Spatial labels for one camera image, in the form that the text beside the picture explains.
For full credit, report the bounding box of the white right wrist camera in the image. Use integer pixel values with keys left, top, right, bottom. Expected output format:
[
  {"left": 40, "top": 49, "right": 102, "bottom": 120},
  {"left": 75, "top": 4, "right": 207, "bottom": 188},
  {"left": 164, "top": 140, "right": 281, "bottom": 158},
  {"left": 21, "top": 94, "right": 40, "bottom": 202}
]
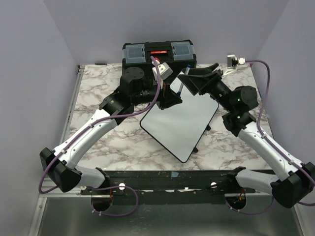
[{"left": 223, "top": 54, "right": 246, "bottom": 75}]

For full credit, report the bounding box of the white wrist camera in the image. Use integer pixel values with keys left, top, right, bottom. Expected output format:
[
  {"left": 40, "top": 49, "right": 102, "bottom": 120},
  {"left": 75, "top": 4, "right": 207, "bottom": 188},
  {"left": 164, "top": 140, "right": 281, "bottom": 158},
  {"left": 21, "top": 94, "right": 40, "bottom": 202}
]
[
  {"left": 223, "top": 54, "right": 246, "bottom": 75},
  {"left": 152, "top": 62, "right": 173, "bottom": 81}
]

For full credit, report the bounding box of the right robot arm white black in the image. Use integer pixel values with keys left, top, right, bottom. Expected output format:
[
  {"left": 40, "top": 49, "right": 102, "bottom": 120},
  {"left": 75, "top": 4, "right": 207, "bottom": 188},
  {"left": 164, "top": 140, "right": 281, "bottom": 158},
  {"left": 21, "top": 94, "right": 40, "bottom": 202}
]
[{"left": 178, "top": 63, "right": 315, "bottom": 208}]

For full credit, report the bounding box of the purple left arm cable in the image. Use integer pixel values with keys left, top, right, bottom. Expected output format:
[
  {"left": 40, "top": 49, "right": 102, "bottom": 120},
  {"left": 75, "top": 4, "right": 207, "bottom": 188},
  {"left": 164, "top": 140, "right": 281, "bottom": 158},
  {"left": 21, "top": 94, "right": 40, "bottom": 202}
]
[{"left": 38, "top": 56, "right": 163, "bottom": 217}]

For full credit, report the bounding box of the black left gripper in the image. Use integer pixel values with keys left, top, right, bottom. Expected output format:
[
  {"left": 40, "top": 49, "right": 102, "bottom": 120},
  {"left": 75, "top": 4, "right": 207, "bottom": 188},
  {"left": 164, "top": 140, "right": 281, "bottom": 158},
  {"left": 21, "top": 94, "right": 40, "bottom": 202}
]
[{"left": 132, "top": 77, "right": 183, "bottom": 111}]

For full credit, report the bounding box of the white marker pen blue cap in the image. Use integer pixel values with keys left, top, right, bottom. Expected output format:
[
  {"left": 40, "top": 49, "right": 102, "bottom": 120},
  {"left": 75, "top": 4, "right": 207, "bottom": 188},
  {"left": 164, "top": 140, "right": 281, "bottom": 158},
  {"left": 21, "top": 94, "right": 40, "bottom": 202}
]
[{"left": 177, "top": 65, "right": 191, "bottom": 97}]

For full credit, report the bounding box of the black plastic toolbox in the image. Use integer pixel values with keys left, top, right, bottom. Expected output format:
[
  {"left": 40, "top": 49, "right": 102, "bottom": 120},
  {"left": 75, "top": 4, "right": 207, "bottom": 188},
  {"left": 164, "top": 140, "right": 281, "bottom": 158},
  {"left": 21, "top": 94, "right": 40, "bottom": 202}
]
[{"left": 122, "top": 40, "right": 197, "bottom": 84}]

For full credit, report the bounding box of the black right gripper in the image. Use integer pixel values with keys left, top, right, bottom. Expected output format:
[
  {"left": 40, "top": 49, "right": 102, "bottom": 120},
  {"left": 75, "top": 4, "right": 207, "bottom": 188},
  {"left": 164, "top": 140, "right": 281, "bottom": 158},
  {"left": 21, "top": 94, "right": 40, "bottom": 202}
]
[{"left": 178, "top": 63, "right": 235, "bottom": 112}]

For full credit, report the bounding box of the aluminium frame rail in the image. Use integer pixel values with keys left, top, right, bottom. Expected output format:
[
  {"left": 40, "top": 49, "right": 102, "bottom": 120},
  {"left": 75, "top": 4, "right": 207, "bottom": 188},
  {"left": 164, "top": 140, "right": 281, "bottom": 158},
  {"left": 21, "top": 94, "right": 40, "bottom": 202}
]
[{"left": 27, "top": 64, "right": 86, "bottom": 236}]

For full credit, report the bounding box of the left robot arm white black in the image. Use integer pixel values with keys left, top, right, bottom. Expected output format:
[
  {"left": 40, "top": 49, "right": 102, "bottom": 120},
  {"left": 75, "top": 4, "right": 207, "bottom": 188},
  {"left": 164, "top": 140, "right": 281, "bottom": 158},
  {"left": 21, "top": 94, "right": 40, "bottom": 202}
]
[{"left": 39, "top": 65, "right": 182, "bottom": 194}]

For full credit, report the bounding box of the white whiteboard with black rim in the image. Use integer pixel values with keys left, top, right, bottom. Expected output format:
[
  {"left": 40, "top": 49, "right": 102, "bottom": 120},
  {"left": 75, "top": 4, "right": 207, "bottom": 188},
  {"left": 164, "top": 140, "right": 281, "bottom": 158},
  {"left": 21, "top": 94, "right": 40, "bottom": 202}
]
[{"left": 140, "top": 87, "right": 219, "bottom": 163}]

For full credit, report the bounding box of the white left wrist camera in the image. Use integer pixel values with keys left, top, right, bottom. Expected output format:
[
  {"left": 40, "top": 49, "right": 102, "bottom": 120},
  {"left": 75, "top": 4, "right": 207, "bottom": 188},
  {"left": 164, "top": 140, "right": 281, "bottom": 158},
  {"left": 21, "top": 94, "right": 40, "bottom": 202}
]
[{"left": 152, "top": 62, "right": 173, "bottom": 81}]

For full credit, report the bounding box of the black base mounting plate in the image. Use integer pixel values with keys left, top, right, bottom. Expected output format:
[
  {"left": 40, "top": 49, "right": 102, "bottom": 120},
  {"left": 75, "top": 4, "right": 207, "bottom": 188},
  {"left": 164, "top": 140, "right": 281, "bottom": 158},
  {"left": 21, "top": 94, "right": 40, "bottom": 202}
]
[{"left": 81, "top": 171, "right": 255, "bottom": 205}]

